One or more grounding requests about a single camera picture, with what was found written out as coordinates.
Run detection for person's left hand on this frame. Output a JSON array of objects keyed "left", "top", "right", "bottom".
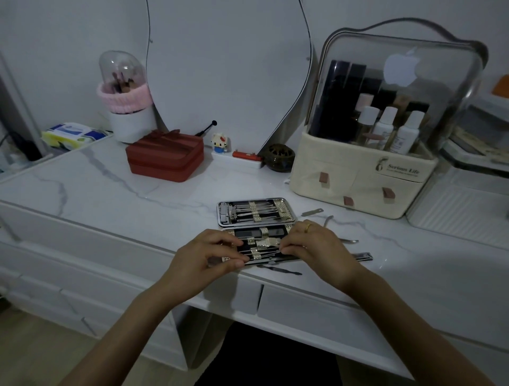
[{"left": 163, "top": 229, "right": 250, "bottom": 306}]

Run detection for person's right hand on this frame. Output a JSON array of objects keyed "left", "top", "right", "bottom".
[{"left": 278, "top": 219, "right": 365, "bottom": 295}]

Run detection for silver cuticle nipper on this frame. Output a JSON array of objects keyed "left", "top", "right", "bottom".
[{"left": 322, "top": 214, "right": 360, "bottom": 244}]

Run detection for manicure set case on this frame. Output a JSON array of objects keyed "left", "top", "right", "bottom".
[{"left": 216, "top": 197, "right": 304, "bottom": 268}]

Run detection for person's right forearm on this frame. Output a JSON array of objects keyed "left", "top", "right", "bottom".
[{"left": 340, "top": 268, "right": 498, "bottom": 386}]

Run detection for person's left forearm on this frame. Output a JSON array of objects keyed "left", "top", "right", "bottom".
[{"left": 59, "top": 280, "right": 199, "bottom": 386}]

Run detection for red jewelry box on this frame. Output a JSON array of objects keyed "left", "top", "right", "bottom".
[{"left": 125, "top": 129, "right": 205, "bottom": 183}]

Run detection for white ribbed storage box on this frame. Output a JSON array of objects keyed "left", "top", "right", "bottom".
[{"left": 406, "top": 163, "right": 509, "bottom": 251}]

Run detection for cream cosmetic organizer clear lid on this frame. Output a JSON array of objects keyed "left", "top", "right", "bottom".
[{"left": 289, "top": 17, "right": 489, "bottom": 220}]

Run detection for dark round incense burner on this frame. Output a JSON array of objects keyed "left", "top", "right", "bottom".
[{"left": 261, "top": 143, "right": 296, "bottom": 173}]

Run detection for white mirror base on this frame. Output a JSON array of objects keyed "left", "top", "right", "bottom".
[{"left": 210, "top": 149, "right": 263, "bottom": 170}]

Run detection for white cat figurine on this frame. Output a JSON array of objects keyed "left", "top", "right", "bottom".
[{"left": 210, "top": 132, "right": 231, "bottom": 155}]

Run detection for black ball-tipped stick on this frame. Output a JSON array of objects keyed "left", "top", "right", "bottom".
[{"left": 195, "top": 120, "right": 218, "bottom": 138}]

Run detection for clear bottle white cap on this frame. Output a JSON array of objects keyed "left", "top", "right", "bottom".
[{"left": 354, "top": 106, "right": 381, "bottom": 147}]

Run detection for slim white lotion bottle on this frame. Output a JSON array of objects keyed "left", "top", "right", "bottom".
[{"left": 372, "top": 106, "right": 398, "bottom": 151}]

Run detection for wide white lotion bottle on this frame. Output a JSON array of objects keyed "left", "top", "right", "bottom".
[{"left": 389, "top": 110, "right": 426, "bottom": 156}]

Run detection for white brush holder clear dome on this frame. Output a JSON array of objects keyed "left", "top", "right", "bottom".
[{"left": 97, "top": 50, "right": 159, "bottom": 144}]

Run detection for pink capped bottle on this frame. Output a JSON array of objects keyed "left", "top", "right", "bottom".
[{"left": 353, "top": 93, "right": 374, "bottom": 120}]

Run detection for blue yellow tissue packet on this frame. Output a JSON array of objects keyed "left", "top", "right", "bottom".
[{"left": 41, "top": 122, "right": 110, "bottom": 151}]

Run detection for pink knitted headband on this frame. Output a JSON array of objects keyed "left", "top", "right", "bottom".
[{"left": 97, "top": 81, "right": 154, "bottom": 114}]

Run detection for bunch of makeup brushes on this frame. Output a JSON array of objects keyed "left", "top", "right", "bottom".
[{"left": 111, "top": 71, "right": 138, "bottom": 95}]

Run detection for heart-shaped white mirror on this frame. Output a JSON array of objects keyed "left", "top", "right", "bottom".
[{"left": 145, "top": 0, "right": 315, "bottom": 154}]

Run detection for white stacked tray organizer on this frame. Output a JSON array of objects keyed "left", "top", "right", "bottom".
[{"left": 441, "top": 93, "right": 509, "bottom": 174}]

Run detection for black plug adapter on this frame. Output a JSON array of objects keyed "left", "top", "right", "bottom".
[{"left": 6, "top": 133, "right": 42, "bottom": 162}]

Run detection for grey framed panel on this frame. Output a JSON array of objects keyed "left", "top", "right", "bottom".
[{"left": 0, "top": 51, "right": 52, "bottom": 160}]

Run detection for orange cloth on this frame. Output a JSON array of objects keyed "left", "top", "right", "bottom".
[{"left": 491, "top": 74, "right": 509, "bottom": 98}]

